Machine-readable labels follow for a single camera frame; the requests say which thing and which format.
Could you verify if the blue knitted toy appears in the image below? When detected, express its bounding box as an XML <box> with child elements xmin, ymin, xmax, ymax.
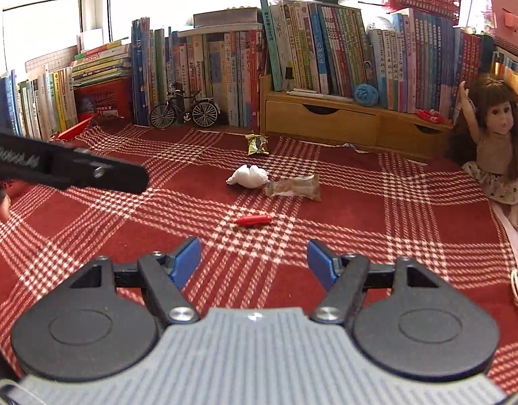
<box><xmin>354</xmin><ymin>84</ymin><xmax>380</xmax><ymax>106</ymax></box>

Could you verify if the crumpled white tissue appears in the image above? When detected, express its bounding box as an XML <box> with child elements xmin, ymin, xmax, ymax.
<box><xmin>226</xmin><ymin>164</ymin><xmax>269</xmax><ymax>189</ymax></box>

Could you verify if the stack of flat-lying books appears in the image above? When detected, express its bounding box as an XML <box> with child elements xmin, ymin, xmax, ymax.
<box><xmin>71</xmin><ymin>41</ymin><xmax>133</xmax><ymax>89</ymax></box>

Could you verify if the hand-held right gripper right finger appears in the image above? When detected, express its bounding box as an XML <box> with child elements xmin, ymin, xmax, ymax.
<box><xmin>307</xmin><ymin>240</ymin><xmax>443</xmax><ymax>325</ymax></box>

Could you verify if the red plastic board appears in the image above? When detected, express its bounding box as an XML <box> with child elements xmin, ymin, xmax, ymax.
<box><xmin>52</xmin><ymin>117</ymin><xmax>93</xmax><ymax>141</ymax></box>

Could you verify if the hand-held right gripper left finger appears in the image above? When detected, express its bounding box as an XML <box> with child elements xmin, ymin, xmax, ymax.
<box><xmin>69</xmin><ymin>237</ymin><xmax>201</xmax><ymax>325</ymax></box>

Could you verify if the row of upright books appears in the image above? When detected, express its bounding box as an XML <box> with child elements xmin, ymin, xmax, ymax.
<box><xmin>0</xmin><ymin>66</ymin><xmax>78</xmax><ymax>141</ymax></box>
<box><xmin>259</xmin><ymin>0</ymin><xmax>496</xmax><ymax>115</ymax></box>
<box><xmin>130</xmin><ymin>18</ymin><xmax>268</xmax><ymax>129</ymax></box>

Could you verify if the white window frame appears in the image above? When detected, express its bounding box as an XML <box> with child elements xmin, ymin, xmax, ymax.
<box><xmin>2</xmin><ymin>0</ymin><xmax>382</xmax><ymax>77</ymax></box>

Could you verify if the olive gold snack packet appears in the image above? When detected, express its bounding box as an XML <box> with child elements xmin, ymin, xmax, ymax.
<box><xmin>245</xmin><ymin>134</ymin><xmax>271</xmax><ymax>158</ymax></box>

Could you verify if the red plastic crate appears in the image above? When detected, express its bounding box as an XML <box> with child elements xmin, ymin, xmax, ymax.
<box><xmin>74</xmin><ymin>77</ymin><xmax>134</xmax><ymax>121</ymax></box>

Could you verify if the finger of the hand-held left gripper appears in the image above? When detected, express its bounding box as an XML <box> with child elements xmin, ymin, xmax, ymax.
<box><xmin>71</xmin><ymin>148</ymin><xmax>150</xmax><ymax>195</ymax></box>

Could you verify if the grid cutting mat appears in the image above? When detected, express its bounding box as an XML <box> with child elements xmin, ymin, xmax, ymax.
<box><xmin>25</xmin><ymin>46</ymin><xmax>79</xmax><ymax>74</ymax></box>

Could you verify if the long-haired doll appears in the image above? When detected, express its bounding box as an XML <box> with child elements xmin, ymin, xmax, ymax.
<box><xmin>447</xmin><ymin>74</ymin><xmax>518</xmax><ymax>231</ymax></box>

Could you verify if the red pen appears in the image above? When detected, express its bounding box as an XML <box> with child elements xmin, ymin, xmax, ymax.
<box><xmin>236</xmin><ymin>214</ymin><xmax>273</xmax><ymax>227</ymax></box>

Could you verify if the brown snack wrapper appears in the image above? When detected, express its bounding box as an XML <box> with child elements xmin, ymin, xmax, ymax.
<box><xmin>265</xmin><ymin>174</ymin><xmax>322</xmax><ymax>202</ymax></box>

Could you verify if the thick grey book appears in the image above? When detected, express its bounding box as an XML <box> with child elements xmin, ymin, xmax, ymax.
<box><xmin>194</xmin><ymin>7</ymin><xmax>264</xmax><ymax>29</ymax></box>

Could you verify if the wooden drawer organizer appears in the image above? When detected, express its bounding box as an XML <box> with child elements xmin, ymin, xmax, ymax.
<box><xmin>259</xmin><ymin>74</ymin><xmax>456</xmax><ymax>161</ymax></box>

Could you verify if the miniature black bicycle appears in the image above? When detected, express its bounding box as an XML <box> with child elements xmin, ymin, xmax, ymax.
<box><xmin>149</xmin><ymin>82</ymin><xmax>221</xmax><ymax>129</ymax></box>

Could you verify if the red plaid blanket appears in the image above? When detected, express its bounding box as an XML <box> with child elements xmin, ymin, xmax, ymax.
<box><xmin>0</xmin><ymin>122</ymin><xmax>518</xmax><ymax>395</ymax></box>

